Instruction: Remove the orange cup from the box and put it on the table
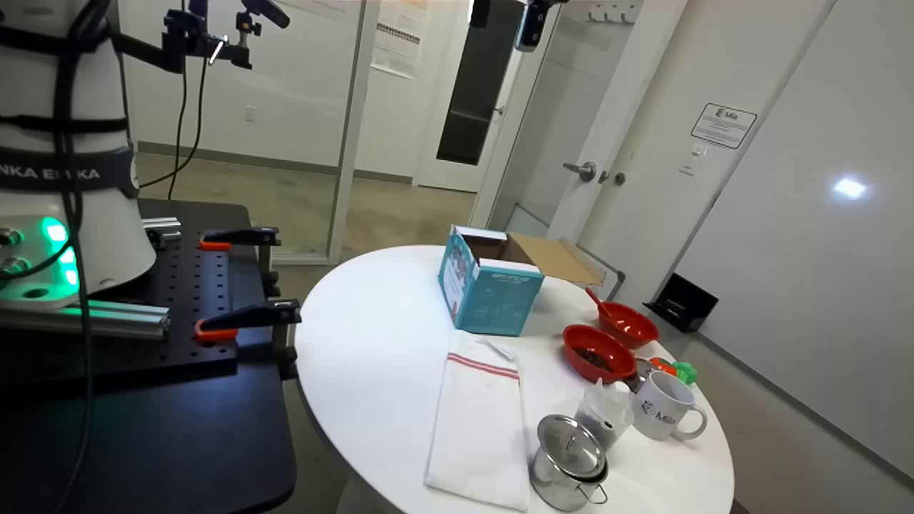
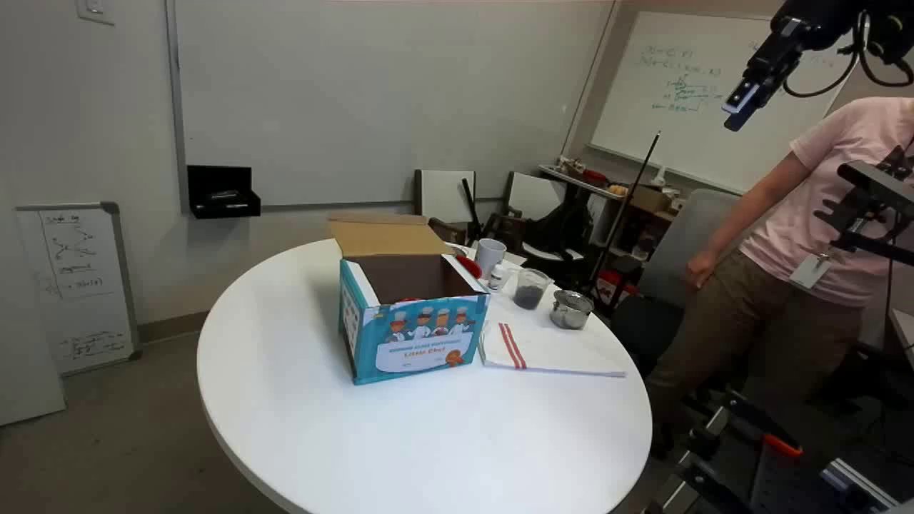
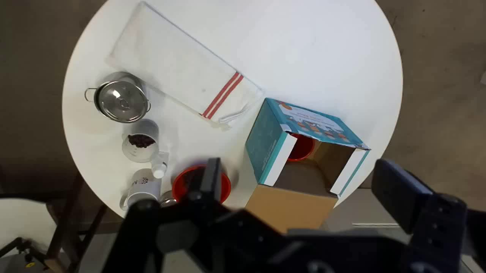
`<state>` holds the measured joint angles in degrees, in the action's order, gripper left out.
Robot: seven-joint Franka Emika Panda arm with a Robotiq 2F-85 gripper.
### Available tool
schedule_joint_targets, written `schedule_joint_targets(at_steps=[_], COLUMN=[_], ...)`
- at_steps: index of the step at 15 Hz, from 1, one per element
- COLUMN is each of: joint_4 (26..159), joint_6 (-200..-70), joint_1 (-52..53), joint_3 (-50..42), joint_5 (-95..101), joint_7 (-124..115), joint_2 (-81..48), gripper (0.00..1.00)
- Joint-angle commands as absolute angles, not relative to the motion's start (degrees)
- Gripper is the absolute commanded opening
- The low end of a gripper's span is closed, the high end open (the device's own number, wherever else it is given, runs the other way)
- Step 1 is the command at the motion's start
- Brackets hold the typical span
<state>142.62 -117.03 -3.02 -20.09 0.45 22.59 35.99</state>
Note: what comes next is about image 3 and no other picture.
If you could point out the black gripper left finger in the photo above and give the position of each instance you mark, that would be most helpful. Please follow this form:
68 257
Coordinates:
212 179

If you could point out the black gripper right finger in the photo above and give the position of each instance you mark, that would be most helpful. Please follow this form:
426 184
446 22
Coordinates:
403 194

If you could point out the orange cup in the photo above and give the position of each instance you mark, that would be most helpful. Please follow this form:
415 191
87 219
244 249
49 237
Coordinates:
303 147

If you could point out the teal cardboard box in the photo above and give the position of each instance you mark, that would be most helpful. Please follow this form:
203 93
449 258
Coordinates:
267 141

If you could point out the red bowl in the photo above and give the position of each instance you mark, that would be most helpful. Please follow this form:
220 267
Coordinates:
191 182

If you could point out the white mug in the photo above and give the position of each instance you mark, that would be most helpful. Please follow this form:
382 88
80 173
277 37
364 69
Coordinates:
144 187

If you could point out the white towel with red stripes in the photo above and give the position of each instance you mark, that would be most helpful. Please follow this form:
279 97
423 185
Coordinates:
177 66

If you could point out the steel pot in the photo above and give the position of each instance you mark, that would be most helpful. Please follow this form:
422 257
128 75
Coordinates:
122 99

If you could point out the wooden table base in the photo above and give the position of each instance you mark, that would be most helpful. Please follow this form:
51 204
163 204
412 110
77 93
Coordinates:
71 222

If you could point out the grey office chair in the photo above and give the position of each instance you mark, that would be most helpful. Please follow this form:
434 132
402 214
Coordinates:
24 222

